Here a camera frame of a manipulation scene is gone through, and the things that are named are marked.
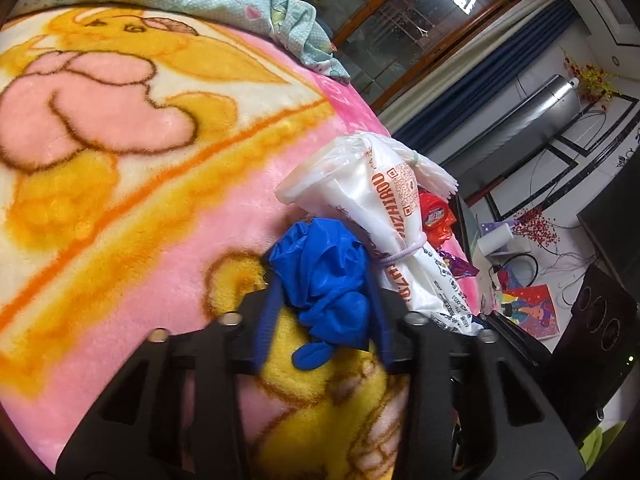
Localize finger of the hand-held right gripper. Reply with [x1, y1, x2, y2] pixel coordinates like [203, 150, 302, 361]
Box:
[477, 309, 553, 358]

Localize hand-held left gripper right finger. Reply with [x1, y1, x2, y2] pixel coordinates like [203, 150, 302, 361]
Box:
[367, 264, 587, 480]

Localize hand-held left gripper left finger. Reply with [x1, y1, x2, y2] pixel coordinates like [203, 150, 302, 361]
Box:
[55, 280, 284, 480]

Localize blue plastic glove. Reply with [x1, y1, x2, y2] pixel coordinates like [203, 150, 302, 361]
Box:
[267, 217, 373, 372]

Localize red packet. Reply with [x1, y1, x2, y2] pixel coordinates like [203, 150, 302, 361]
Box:
[417, 190, 458, 248]

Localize white plastic bag bundle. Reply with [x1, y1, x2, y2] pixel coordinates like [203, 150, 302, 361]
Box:
[274, 131, 485, 337]

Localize yellow trash bin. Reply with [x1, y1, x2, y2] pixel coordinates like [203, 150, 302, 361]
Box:
[582, 422, 640, 480]

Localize colourful painting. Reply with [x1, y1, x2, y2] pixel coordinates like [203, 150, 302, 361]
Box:
[499, 284, 562, 342]

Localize black hoop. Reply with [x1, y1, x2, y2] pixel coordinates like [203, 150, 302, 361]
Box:
[492, 251, 541, 287]

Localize black speaker box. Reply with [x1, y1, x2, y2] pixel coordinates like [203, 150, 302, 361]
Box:
[545, 264, 640, 441]

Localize purple candy wrapper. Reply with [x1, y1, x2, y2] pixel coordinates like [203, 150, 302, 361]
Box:
[437, 250, 478, 279]

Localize white paper roll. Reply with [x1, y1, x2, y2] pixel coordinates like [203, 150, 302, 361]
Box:
[476, 221, 517, 257]

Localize red berry branches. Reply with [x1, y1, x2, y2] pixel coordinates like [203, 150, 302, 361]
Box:
[512, 207, 561, 248]

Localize dark television screen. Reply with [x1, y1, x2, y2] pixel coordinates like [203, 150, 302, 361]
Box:
[576, 155, 640, 306]

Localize pink printed blanket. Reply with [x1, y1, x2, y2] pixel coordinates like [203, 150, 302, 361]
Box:
[0, 4, 478, 480]

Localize grey column air conditioner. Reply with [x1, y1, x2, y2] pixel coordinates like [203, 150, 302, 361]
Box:
[425, 74, 582, 167]

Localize blue curtain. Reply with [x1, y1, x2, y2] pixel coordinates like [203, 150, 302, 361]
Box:
[379, 0, 576, 148]

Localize yellow flower branch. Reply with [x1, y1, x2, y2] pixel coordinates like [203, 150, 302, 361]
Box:
[560, 47, 623, 111]

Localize wooden framed glass door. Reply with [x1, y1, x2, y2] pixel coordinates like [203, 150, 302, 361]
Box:
[327, 0, 518, 111]

